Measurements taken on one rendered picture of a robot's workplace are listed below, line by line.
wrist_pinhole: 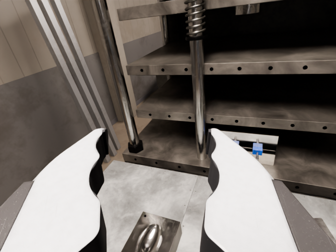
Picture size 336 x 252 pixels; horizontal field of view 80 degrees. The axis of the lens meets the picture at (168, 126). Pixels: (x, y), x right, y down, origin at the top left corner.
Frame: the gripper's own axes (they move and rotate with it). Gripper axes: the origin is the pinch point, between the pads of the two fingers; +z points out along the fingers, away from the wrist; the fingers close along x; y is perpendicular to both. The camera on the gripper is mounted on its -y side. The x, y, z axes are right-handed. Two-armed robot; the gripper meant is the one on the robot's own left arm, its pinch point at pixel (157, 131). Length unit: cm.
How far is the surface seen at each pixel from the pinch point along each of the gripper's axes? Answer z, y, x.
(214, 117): 77, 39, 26
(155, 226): 34, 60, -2
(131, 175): 67, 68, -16
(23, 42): 203, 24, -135
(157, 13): 89, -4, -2
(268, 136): 67, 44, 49
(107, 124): 205, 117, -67
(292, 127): 64, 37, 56
